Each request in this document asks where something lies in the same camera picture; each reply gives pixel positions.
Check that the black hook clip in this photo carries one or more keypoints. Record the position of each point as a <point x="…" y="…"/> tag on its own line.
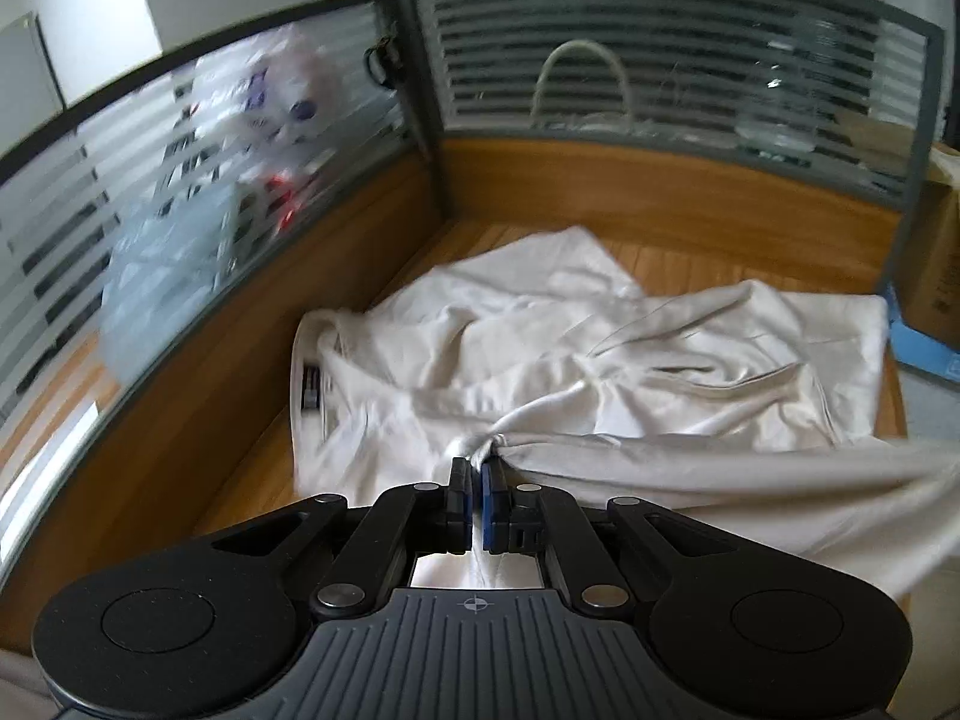
<point x="381" y="60"/>

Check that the glass desk partition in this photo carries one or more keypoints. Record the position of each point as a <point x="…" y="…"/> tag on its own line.
<point x="75" y="187"/>
<point x="675" y="45"/>

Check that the cardboard box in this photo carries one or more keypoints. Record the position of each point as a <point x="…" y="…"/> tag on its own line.
<point x="934" y="262"/>

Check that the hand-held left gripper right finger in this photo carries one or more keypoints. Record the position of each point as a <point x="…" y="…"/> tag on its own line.
<point x="491" y="499"/>

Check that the cream satin shirt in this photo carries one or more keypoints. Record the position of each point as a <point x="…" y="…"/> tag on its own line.
<point x="562" y="360"/>

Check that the pale blue plastic bag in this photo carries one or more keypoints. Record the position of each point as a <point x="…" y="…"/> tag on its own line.
<point x="165" y="277"/>

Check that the white printed plastic bag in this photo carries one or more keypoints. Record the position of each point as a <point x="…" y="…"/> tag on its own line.
<point x="277" y="105"/>

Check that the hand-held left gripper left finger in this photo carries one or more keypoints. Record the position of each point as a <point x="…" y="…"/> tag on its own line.
<point x="459" y="502"/>

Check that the white paper bag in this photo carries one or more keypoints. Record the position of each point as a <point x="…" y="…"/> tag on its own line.
<point x="579" y="46"/>

